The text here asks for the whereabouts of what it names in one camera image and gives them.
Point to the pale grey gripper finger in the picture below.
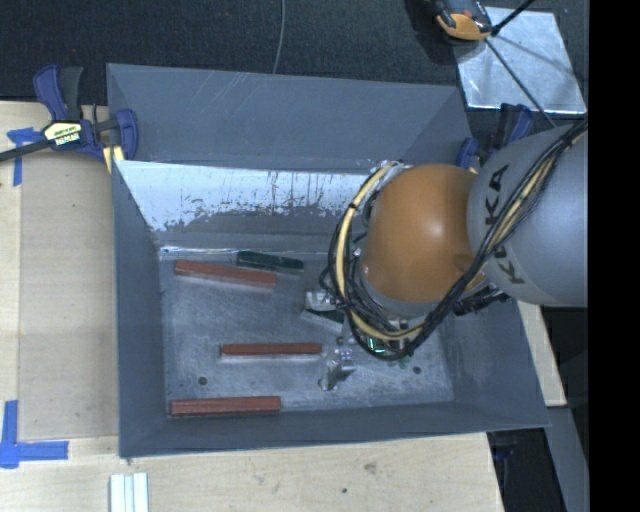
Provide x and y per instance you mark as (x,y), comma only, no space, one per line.
(330,374)
(347,370)

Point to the red-brown flat block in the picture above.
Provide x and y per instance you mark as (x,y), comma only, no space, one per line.
(225,273)
(271,349)
(225,406)

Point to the grey metal bin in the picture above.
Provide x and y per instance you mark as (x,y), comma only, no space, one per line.
(240,320)

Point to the dark green flat block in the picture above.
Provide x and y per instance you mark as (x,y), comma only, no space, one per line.
(270,261)

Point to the pale wood flat board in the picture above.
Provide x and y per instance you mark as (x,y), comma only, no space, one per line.
(65,300)

